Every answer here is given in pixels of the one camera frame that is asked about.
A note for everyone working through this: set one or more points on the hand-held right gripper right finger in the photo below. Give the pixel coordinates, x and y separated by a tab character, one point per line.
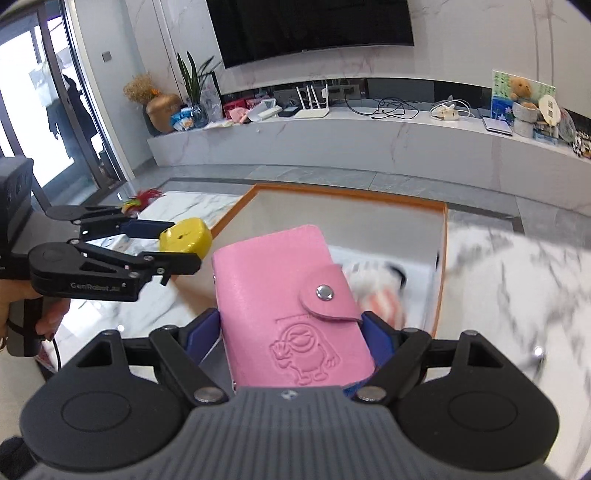
379	333

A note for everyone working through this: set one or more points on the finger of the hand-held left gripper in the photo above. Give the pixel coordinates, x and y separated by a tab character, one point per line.
143	227
173	263

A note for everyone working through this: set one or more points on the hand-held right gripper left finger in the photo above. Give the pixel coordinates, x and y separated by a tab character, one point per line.
203	333

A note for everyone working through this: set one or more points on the yellow tape measure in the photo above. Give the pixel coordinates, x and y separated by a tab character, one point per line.
187	237

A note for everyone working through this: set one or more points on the white hooded striped plush toy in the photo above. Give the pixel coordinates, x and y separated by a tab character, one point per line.
378	290

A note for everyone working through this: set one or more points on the pink card wallet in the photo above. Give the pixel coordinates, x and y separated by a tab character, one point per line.
272	286

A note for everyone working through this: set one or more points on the orange cardboard box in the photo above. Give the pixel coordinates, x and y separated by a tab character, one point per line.
341	217

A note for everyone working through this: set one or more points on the person's left hand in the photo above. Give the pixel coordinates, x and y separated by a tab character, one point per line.
51	325

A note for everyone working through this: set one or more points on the red yellow feather toy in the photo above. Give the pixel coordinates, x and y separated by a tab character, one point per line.
141	201

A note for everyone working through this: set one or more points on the blue snack packet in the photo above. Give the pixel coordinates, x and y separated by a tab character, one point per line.
183	119

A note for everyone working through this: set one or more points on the gold vase with dried flowers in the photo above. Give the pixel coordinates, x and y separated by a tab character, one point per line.
159	108

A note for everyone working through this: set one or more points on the glass sliding door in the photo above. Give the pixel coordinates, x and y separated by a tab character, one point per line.
69	92

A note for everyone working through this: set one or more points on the green plant in glass vase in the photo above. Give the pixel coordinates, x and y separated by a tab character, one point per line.
196	92

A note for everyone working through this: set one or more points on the pink plush hat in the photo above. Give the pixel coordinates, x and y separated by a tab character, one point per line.
240	115

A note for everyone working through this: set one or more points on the white marble tv console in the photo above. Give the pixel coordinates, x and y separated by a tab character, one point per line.
369	143

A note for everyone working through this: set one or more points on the white router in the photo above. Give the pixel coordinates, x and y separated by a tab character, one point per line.
311	110

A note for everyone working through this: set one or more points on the white power strip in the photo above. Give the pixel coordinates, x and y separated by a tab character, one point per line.
449	113

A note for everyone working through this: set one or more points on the grey laptop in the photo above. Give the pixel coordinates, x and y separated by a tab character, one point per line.
496	124

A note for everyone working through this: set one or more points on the black television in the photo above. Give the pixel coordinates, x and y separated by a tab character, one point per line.
309	27

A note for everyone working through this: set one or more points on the lotus pond painting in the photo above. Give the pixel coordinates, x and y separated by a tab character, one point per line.
501	99

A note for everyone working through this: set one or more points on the brown teddy bear in basket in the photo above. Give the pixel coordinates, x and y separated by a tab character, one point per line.
524	99

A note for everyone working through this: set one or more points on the black white cow toy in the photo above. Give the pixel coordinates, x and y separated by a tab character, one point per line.
582	145

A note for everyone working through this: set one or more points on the round white hand fan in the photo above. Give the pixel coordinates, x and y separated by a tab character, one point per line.
549	110

